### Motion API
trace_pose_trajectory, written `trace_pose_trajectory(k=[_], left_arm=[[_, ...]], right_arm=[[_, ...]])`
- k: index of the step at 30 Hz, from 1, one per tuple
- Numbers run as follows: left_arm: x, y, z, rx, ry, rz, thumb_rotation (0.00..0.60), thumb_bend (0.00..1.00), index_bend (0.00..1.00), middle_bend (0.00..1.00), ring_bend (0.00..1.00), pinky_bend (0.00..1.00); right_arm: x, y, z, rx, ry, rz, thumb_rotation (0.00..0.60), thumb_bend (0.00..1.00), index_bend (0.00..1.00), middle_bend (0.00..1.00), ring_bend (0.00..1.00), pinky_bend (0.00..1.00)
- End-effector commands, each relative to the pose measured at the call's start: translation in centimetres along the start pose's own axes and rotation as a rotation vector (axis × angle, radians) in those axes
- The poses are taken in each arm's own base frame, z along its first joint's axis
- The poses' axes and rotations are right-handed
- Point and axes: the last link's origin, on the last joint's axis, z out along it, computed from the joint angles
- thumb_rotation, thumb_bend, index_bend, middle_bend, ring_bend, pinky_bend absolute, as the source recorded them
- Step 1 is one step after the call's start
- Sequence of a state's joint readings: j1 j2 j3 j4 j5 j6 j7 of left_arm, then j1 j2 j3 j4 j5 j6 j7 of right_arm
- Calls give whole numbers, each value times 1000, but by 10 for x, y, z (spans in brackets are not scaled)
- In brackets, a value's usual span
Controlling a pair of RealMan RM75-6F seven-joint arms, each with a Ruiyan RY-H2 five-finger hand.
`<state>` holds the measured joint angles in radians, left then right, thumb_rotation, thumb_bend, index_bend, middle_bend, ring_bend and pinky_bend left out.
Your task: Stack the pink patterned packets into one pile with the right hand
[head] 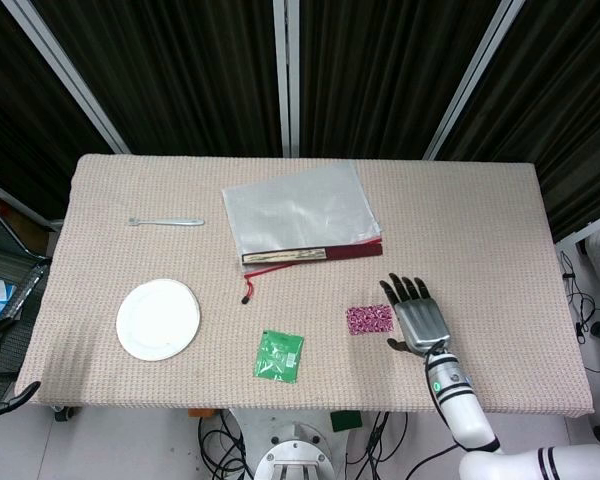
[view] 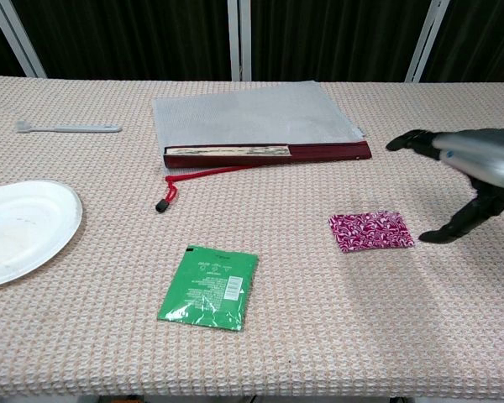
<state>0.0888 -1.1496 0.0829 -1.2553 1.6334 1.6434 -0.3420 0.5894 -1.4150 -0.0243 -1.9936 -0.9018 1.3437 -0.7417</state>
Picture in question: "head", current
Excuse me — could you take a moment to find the red cord with black stopper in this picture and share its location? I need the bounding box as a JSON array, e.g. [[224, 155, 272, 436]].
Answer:
[[239, 263, 294, 306]]

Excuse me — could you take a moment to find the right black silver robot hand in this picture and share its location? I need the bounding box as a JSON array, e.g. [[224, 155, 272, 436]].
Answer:
[[379, 272, 454, 358]]

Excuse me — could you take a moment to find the green block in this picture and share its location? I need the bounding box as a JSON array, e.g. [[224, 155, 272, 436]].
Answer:
[[330, 410, 364, 434]]

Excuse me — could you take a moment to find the dark red folded fan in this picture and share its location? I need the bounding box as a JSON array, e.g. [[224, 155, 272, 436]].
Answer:
[[241, 243, 384, 265]]

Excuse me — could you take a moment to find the grey toothbrush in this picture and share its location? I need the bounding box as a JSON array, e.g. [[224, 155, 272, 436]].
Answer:
[[128, 215, 205, 228]]

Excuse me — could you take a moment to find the beige waffle tablecloth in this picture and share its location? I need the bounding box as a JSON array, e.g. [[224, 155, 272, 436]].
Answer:
[[14, 153, 596, 419]]

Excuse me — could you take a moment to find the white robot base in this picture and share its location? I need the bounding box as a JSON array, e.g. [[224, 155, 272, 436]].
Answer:
[[252, 407, 354, 480]]

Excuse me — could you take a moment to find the grey mesh zipper pouch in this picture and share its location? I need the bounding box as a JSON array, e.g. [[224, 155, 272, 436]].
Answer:
[[221, 160, 384, 277]]

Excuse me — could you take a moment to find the white paper plate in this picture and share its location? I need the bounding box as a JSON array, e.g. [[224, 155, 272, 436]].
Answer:
[[115, 278, 202, 361]]

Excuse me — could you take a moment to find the green foil sachet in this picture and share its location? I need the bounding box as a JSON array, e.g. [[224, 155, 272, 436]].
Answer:
[[252, 328, 305, 384]]

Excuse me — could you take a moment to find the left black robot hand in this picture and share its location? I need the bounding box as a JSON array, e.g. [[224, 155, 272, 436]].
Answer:
[[0, 381, 42, 422]]

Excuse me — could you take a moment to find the black cable bundle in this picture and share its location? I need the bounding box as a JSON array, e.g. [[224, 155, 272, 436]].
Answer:
[[197, 407, 256, 480]]

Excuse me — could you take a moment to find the dark curtain panel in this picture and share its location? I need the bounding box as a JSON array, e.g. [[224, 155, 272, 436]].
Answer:
[[0, 0, 116, 236], [298, 0, 501, 160], [437, 0, 600, 241], [32, 0, 284, 156]]

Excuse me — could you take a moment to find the red patterned packet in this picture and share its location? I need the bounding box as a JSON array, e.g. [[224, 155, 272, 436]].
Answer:
[[346, 304, 395, 335]]

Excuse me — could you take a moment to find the white frame post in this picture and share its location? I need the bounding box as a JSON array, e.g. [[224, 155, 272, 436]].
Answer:
[[2, 0, 131, 155], [273, 0, 301, 157], [423, 0, 519, 161]]

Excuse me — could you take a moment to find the white frame bar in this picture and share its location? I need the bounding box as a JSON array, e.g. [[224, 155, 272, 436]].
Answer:
[[554, 207, 600, 246], [0, 172, 64, 234]]

